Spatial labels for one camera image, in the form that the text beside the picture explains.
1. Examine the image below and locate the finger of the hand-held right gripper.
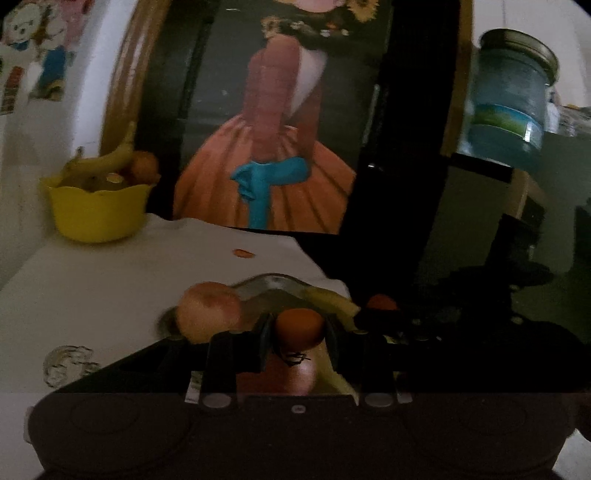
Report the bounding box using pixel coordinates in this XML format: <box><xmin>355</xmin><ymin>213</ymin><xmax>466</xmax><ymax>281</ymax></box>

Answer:
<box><xmin>358</xmin><ymin>302</ymin><xmax>428</xmax><ymax>343</ymax></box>

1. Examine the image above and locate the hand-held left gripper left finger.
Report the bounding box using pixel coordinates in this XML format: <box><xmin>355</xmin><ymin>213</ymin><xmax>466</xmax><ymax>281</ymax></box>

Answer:
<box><xmin>55</xmin><ymin>311</ymin><xmax>275</xmax><ymax>411</ymax></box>

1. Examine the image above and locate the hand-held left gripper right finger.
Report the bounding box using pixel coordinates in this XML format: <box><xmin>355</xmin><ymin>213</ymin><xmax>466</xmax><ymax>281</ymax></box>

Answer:
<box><xmin>323</xmin><ymin>316</ymin><xmax>550</xmax><ymax>409</ymax></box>

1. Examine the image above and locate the small orange with stem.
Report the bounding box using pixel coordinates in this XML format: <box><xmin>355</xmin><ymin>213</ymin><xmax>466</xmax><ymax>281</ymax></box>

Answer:
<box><xmin>276</xmin><ymin>308</ymin><xmax>324</xmax><ymax>367</ymax></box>

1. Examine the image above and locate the red apple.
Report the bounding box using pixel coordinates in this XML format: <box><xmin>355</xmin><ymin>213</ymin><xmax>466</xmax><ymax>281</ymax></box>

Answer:
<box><xmin>177</xmin><ymin>282</ymin><xmax>244</xmax><ymax>344</ymax></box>
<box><xmin>235</xmin><ymin>344</ymin><xmax>319</xmax><ymax>397</ymax></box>

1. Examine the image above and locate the metal tray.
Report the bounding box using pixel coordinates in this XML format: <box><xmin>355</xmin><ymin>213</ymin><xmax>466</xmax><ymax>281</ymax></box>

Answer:
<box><xmin>157</xmin><ymin>273</ymin><xmax>363</xmax><ymax>398</ymax></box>

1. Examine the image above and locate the white printed table mat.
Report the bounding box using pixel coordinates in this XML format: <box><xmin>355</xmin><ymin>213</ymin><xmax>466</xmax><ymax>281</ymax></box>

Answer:
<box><xmin>0</xmin><ymin>213</ymin><xmax>352</xmax><ymax>395</ymax></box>

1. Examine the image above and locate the reddish orange round fruit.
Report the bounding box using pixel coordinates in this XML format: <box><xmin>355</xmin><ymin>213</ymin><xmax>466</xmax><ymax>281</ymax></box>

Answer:
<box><xmin>124</xmin><ymin>151</ymin><xmax>162</xmax><ymax>185</ymax></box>

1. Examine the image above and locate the yellow plastic bowl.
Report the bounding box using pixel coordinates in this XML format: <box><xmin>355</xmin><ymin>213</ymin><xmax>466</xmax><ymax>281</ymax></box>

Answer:
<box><xmin>39</xmin><ymin>175</ymin><xmax>155</xmax><ymax>244</ymax></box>

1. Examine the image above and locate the blue glass jar metal lid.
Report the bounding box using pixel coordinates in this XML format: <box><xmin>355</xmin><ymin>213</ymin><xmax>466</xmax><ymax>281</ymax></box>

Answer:
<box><xmin>457</xmin><ymin>28</ymin><xmax>559</xmax><ymax>167</ymax></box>

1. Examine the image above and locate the greenish yellow banana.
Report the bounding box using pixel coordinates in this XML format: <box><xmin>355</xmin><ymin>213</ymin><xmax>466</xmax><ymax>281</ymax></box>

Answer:
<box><xmin>59</xmin><ymin>121</ymin><xmax>138</xmax><ymax>185</ymax></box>

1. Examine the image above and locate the coloured cartoon faces drawing paper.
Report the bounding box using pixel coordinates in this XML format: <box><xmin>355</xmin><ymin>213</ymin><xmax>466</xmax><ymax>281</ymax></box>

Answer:
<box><xmin>0</xmin><ymin>0</ymin><xmax>95</xmax><ymax>116</ymax></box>

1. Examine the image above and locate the orange dress girl wall poster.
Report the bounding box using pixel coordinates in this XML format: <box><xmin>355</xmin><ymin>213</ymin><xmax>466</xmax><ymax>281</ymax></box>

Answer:
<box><xmin>172</xmin><ymin>0</ymin><xmax>393</xmax><ymax>232</ymax></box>

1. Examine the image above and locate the brown wooden frame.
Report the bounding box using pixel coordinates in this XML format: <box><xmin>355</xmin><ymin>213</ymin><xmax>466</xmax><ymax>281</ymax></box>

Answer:
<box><xmin>99</xmin><ymin>0</ymin><xmax>174</xmax><ymax>160</ymax></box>

